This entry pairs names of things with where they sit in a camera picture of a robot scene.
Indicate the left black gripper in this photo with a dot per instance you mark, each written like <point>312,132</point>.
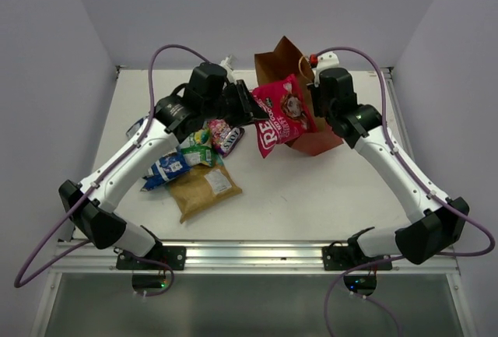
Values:
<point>249,110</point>

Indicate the pink snack bag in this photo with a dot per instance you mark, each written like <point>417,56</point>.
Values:
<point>288,115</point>

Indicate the red paper bag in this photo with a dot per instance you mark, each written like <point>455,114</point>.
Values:
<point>286,59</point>

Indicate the large blue chip bag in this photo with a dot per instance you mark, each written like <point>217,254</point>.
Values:
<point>167,168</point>

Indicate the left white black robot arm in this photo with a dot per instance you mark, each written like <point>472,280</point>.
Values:
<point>91,203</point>

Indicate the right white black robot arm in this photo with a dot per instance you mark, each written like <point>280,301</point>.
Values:
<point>435,220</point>

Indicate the purple Fox's candy bag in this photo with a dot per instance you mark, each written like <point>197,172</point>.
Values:
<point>224,138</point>

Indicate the green Fox's candy bag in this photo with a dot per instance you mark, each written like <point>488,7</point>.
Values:
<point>198,155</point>

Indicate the brown kraft snack bag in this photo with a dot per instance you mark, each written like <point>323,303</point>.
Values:
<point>201,188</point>

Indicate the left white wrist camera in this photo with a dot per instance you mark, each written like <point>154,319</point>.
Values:
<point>226,64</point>

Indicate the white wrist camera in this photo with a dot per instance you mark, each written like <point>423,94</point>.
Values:
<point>321,62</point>
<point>226,64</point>

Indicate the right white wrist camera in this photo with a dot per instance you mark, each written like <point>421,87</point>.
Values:
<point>321,62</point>

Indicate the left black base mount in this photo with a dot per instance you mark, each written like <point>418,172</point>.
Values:
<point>153,275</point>

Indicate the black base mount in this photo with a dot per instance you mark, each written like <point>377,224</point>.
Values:
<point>340,256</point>
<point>153,275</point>

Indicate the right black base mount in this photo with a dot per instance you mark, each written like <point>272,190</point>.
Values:
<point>340,256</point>

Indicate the aluminium rail frame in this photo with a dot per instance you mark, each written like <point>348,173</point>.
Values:
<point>232,257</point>

